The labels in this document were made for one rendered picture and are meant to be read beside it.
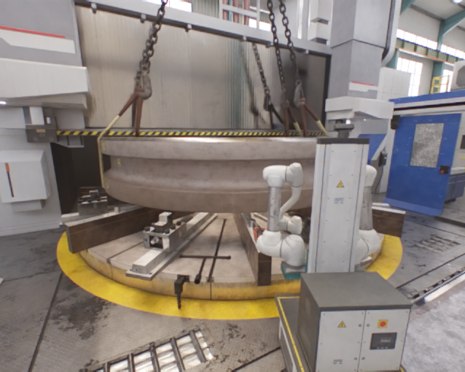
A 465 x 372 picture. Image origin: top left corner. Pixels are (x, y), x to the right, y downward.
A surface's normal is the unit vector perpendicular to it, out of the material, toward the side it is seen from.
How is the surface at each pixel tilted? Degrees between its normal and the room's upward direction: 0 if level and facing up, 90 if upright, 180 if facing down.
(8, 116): 90
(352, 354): 90
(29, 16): 90
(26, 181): 90
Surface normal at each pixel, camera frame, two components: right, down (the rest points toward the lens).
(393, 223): -0.62, 0.16
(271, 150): 0.21, 0.21
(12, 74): 0.46, 0.18
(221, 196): -0.04, 0.21
